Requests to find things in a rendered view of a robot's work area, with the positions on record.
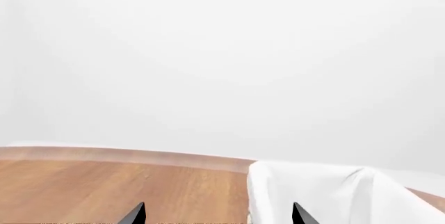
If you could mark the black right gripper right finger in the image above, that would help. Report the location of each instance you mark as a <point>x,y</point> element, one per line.
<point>301,216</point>

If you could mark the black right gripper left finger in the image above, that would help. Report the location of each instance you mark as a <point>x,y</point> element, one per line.
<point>135,216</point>

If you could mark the white cloth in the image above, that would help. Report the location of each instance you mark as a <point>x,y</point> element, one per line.
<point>323,192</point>

